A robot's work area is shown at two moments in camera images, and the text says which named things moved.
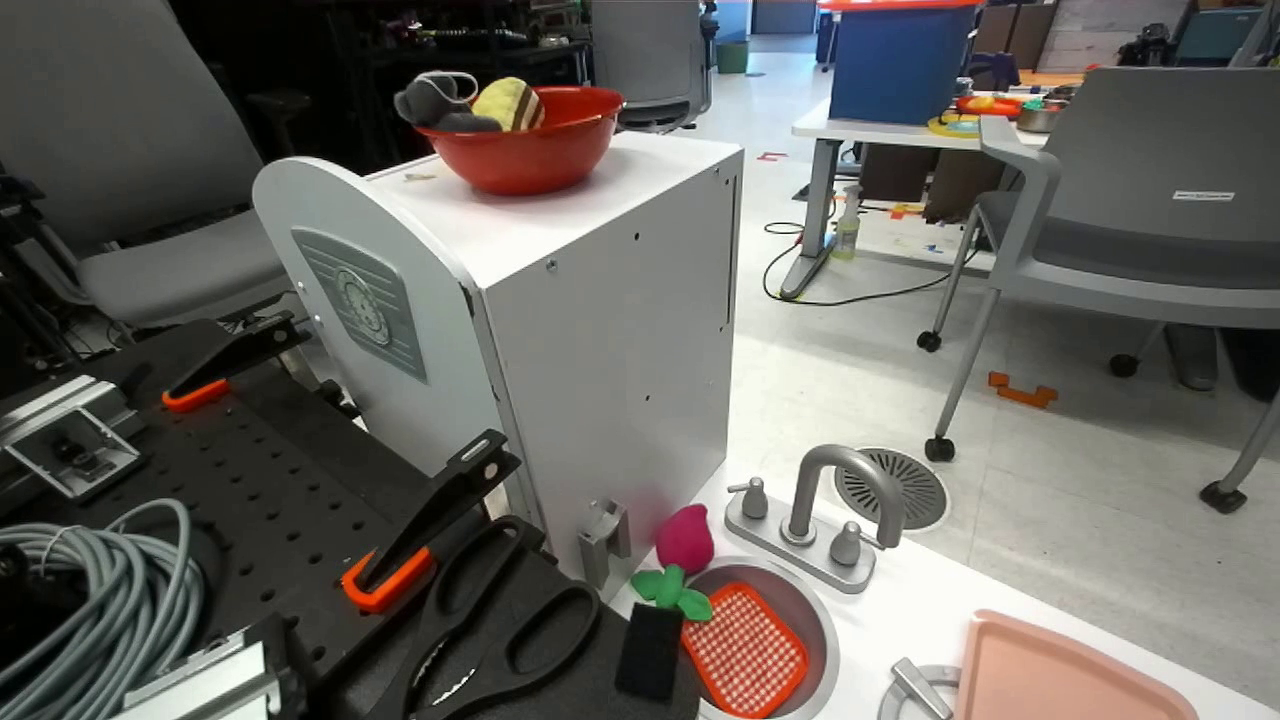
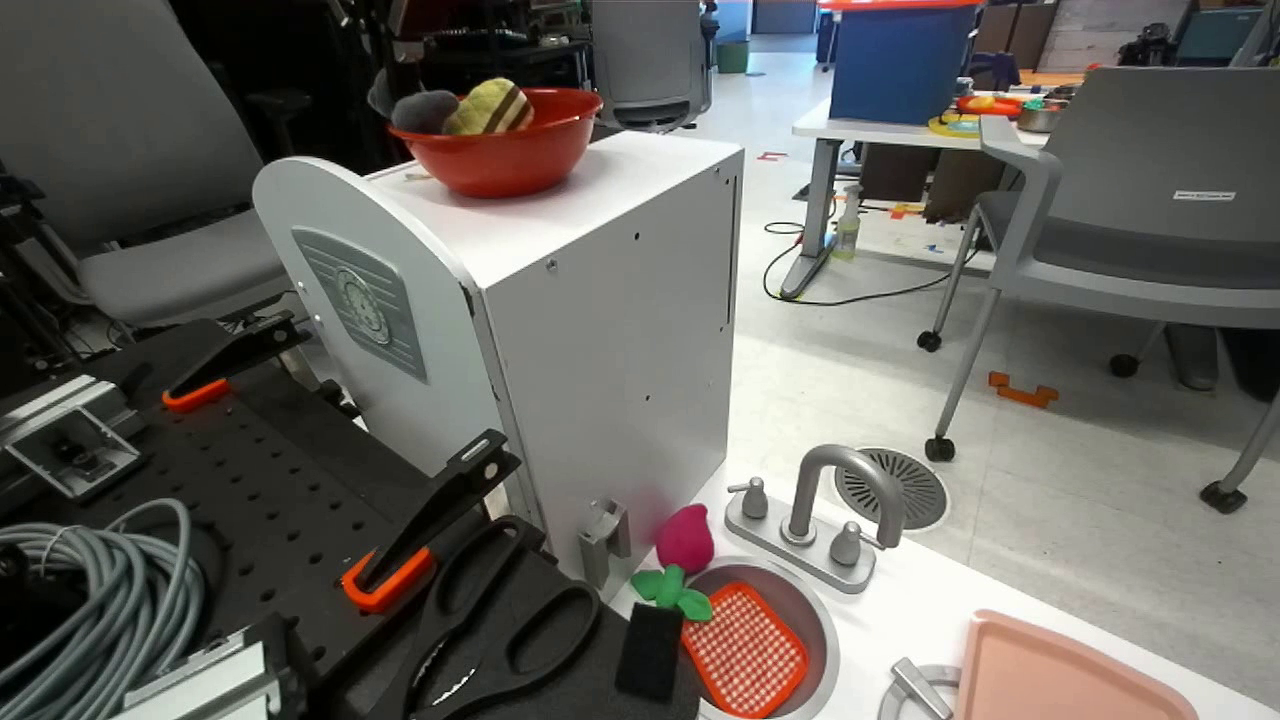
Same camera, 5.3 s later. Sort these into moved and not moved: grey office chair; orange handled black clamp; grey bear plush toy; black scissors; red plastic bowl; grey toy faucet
Moved: grey bear plush toy; red plastic bowl
Not moved: grey office chair; black scissors; orange handled black clamp; grey toy faucet
